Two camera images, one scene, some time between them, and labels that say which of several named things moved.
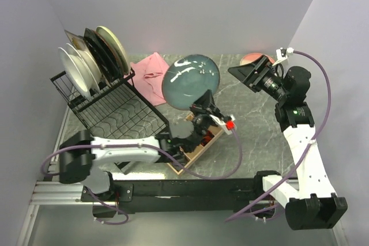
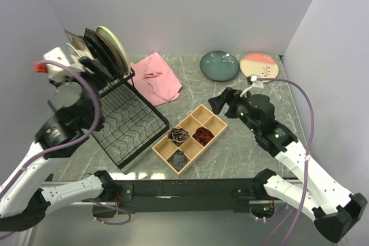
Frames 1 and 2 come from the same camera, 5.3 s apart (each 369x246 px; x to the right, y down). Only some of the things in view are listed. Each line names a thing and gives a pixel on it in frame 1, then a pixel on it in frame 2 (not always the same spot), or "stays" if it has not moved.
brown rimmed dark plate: [113, 55] stays
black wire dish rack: [119, 110] stays
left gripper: [206, 105] → [95, 67]
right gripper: [246, 74] → [230, 95]
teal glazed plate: [187, 78] → [219, 65]
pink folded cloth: [149, 78] stays
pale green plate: [115, 43] stays
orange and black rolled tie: [207, 137] stays
